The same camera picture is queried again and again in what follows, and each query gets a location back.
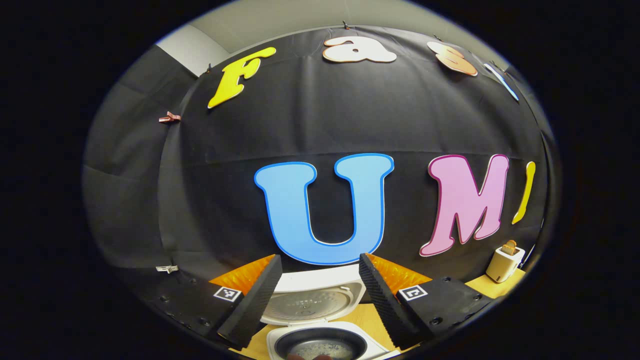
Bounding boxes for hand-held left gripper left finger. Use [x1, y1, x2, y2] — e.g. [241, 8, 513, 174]
[160, 254, 284, 351]

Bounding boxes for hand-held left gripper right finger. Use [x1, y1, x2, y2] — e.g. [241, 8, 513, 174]
[358, 252, 494, 351]

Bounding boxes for white rice cooker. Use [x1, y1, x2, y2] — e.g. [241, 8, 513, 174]
[260, 264, 401, 360]

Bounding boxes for rice grains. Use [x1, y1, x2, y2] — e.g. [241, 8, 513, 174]
[299, 340, 357, 360]

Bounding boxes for black backdrop cloth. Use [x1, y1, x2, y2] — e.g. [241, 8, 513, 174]
[82, 25, 557, 321]

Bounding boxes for white toaster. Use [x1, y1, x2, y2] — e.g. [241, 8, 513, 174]
[486, 245, 526, 284]

